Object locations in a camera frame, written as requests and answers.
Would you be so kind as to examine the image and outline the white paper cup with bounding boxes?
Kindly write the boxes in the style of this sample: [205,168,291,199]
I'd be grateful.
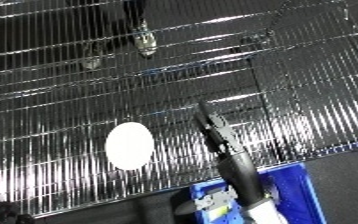
[102,121,158,171]

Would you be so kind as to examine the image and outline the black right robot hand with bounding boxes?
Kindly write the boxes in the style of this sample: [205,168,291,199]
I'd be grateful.
[191,100,268,208]

